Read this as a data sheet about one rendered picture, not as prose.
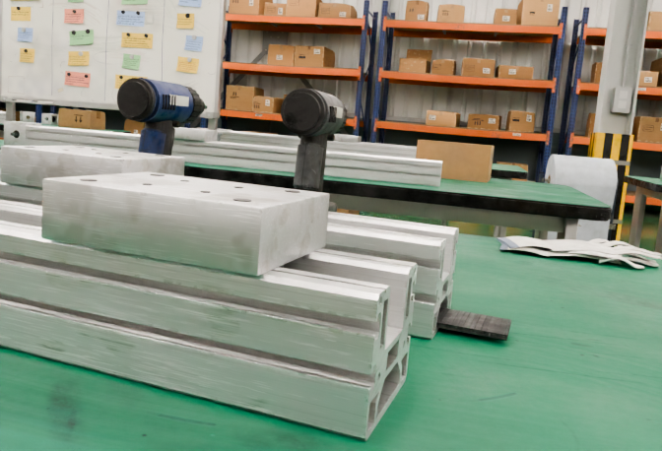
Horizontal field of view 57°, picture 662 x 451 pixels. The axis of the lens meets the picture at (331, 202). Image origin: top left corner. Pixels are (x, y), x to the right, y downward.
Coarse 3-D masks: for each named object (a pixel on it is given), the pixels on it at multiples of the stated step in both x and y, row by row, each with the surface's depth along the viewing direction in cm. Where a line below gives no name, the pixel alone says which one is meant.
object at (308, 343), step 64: (0, 256) 44; (64, 256) 40; (128, 256) 39; (320, 256) 42; (0, 320) 43; (64, 320) 41; (128, 320) 39; (192, 320) 37; (256, 320) 36; (320, 320) 36; (384, 320) 36; (192, 384) 38; (256, 384) 36; (320, 384) 35; (384, 384) 41
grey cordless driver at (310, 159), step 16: (288, 96) 76; (304, 96) 75; (320, 96) 77; (288, 112) 76; (304, 112) 75; (320, 112) 75; (336, 112) 80; (288, 128) 77; (304, 128) 76; (320, 128) 77; (336, 128) 84; (304, 144) 79; (320, 144) 81; (304, 160) 79; (320, 160) 80; (304, 176) 79; (320, 176) 81; (336, 208) 86
